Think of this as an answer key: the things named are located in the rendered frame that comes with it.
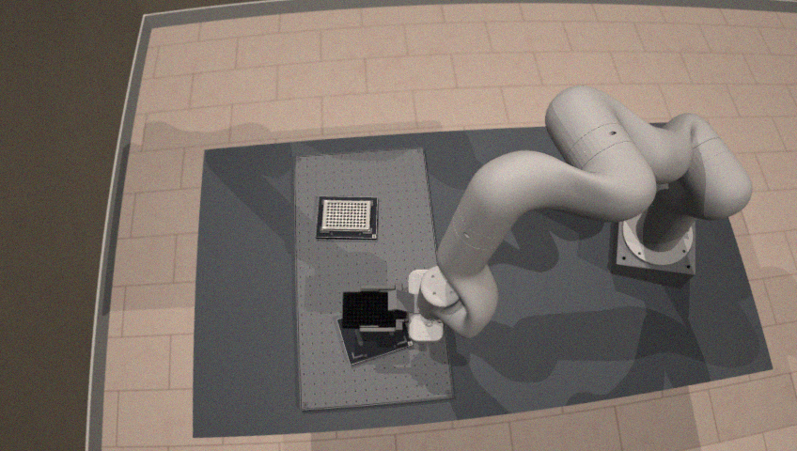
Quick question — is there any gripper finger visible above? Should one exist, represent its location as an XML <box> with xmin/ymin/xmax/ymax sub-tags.
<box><xmin>360</xmin><ymin>283</ymin><xmax>409</xmax><ymax>292</ymax></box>
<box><xmin>360</xmin><ymin>312</ymin><xmax>409</xmax><ymax>333</ymax></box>

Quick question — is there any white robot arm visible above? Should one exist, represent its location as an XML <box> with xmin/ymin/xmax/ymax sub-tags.
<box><xmin>388</xmin><ymin>86</ymin><xmax>753</xmax><ymax>338</ymax></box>

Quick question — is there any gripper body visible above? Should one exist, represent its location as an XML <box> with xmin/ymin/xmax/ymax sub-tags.
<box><xmin>408</xmin><ymin>270</ymin><xmax>444</xmax><ymax>344</ymax></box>

